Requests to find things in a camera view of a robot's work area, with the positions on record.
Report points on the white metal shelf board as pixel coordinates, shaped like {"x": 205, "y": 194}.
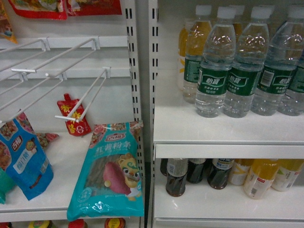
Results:
{"x": 180, "y": 133}

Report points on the water bottle behind left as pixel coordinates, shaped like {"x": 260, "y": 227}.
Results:
{"x": 196, "y": 39}

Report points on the water bottle shelf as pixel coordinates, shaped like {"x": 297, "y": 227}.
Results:
{"x": 251, "y": 52}
{"x": 283, "y": 54}
{"x": 217, "y": 59}

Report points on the white slotted shelf upright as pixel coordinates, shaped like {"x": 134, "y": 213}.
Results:
{"x": 131, "y": 26}

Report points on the yellow drink bottle lower shelf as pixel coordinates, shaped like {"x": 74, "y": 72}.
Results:
{"x": 260, "y": 177}

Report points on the dark tea bottle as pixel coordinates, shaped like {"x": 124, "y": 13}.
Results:
{"x": 176, "y": 176}

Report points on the teal sweet potato noodle bag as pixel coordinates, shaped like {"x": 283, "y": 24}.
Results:
{"x": 110, "y": 182}

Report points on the red sauce pouch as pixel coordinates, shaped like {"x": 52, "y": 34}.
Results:
{"x": 74, "y": 128}

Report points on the blue sugar bag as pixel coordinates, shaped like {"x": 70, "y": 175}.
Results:
{"x": 22, "y": 157}

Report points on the red snack bag hanging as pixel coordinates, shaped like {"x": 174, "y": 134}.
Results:
{"x": 40, "y": 9}

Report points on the white wire peg hook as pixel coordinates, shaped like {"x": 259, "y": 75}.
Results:
{"x": 105, "y": 74}

